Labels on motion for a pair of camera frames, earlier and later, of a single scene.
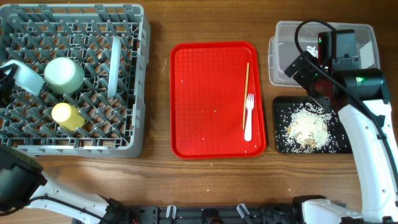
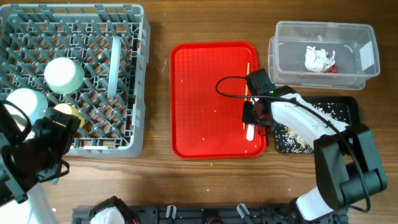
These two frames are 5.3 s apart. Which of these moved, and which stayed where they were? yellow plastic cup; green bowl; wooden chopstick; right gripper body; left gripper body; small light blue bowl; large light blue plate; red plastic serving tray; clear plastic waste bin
Moved: small light blue bowl; right gripper body; left gripper body
Stayed: large light blue plate; green bowl; yellow plastic cup; clear plastic waste bin; wooden chopstick; red plastic serving tray
